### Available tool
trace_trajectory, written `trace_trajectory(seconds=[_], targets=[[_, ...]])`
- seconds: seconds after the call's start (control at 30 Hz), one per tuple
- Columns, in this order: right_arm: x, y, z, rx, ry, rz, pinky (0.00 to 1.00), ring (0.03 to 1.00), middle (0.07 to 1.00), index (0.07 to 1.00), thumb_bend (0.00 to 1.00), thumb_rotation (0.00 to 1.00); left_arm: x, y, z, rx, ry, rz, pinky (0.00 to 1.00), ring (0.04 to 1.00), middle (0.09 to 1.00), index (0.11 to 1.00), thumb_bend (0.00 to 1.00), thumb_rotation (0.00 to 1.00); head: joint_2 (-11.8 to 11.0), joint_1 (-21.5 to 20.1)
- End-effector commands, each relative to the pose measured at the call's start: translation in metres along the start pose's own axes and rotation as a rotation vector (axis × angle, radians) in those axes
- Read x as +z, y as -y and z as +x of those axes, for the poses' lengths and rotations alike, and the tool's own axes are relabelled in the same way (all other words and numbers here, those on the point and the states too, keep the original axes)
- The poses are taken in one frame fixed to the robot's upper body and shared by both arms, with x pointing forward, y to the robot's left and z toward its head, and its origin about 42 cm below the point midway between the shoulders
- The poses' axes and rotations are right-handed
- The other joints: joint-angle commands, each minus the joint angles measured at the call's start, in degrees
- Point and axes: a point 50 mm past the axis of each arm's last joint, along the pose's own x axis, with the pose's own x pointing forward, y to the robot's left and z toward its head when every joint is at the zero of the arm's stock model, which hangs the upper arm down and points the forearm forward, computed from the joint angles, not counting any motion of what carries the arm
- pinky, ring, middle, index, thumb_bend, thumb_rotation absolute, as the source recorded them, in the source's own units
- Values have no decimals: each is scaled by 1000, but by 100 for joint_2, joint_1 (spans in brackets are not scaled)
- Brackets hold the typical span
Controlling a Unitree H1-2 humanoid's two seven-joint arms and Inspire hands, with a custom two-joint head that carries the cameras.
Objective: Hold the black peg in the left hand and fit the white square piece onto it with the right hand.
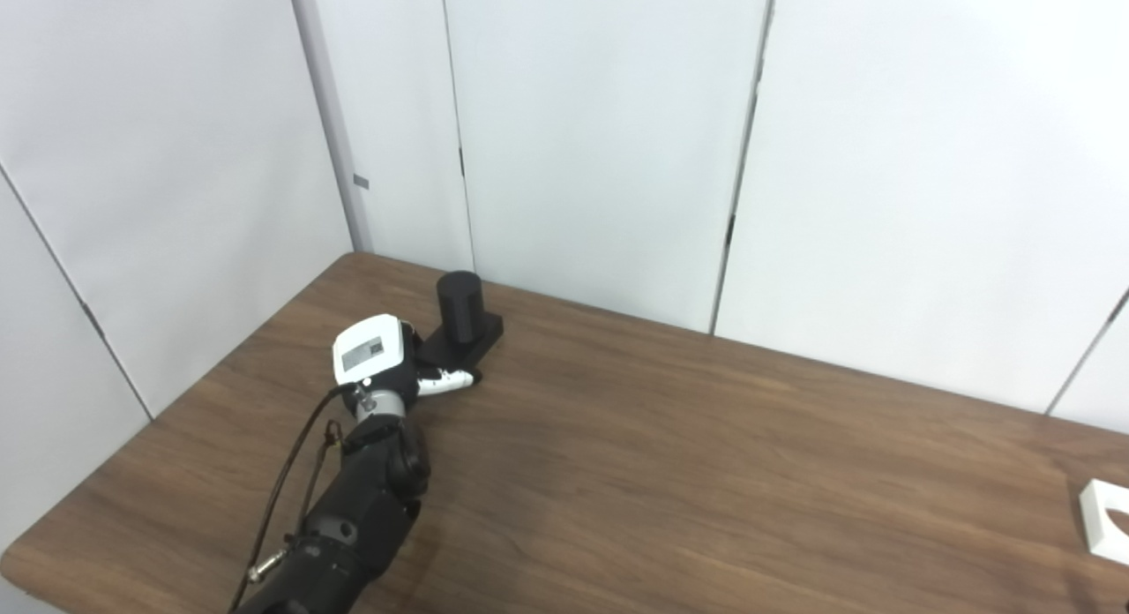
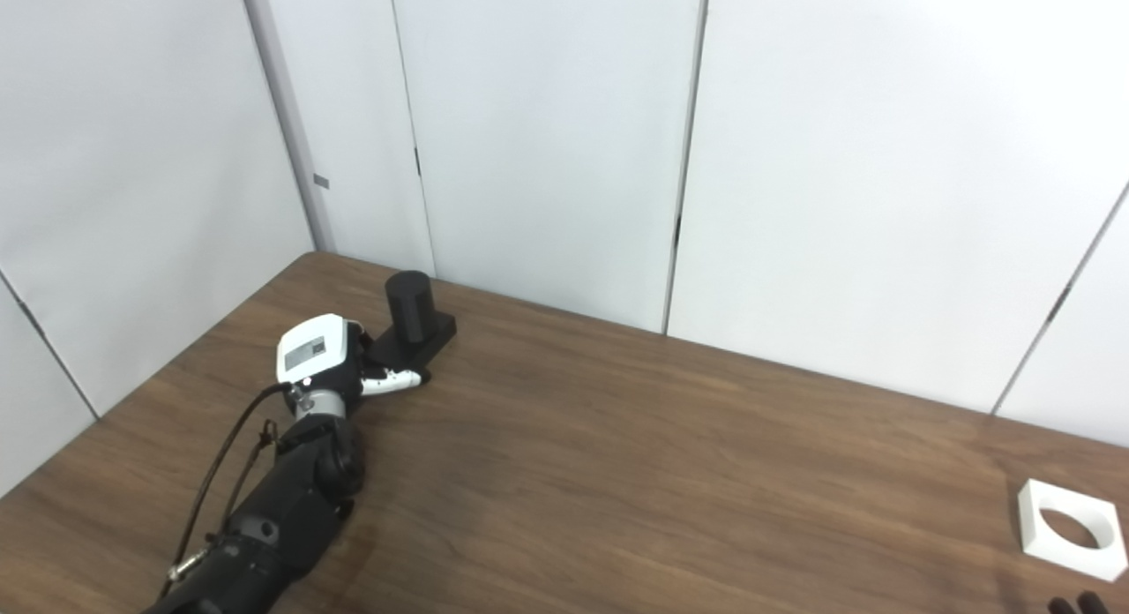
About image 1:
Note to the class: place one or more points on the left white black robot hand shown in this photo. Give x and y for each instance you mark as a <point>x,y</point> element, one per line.
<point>366,354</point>

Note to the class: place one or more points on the black peg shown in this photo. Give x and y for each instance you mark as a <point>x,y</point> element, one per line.
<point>460,310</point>

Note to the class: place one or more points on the white square piece with hole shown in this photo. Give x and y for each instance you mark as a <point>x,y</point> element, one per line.
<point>1098,521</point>

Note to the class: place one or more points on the grey wall post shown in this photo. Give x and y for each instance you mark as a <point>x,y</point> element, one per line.
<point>331,111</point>

